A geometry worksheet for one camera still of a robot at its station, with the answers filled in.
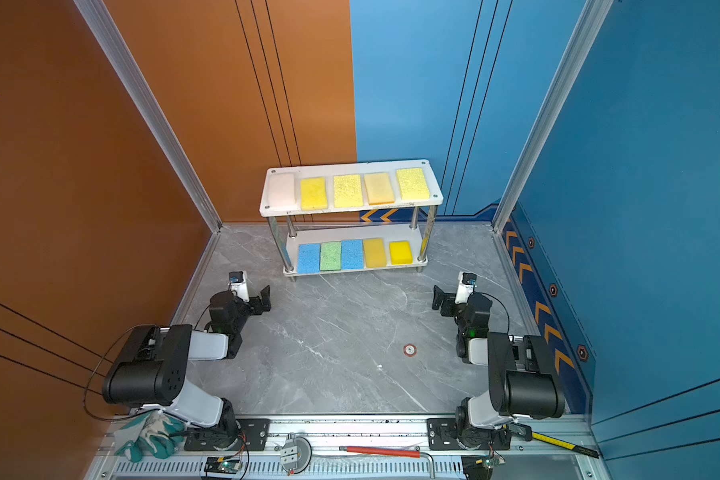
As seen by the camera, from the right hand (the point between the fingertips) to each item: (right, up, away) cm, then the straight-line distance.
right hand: (448, 287), depth 92 cm
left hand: (-61, +1, +2) cm, 61 cm away
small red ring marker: (-13, -18, -5) cm, 23 cm away
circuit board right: (+4, -38, -23) cm, 45 cm away
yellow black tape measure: (+15, -34, -20) cm, 42 cm away
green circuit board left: (-60, -40, -22) cm, 75 cm away
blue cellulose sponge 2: (-30, +10, +7) cm, 33 cm away
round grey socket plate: (-40, -33, -28) cm, 59 cm away
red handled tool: (-19, -37, -21) cm, 47 cm away
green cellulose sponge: (-38, +10, +7) cm, 40 cm away
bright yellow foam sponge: (-14, +11, +10) cm, 20 cm away
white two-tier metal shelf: (-6, +18, +19) cm, 27 cm away
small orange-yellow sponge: (-23, +11, +9) cm, 27 cm away
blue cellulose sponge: (-45, +9, +8) cm, 47 cm away
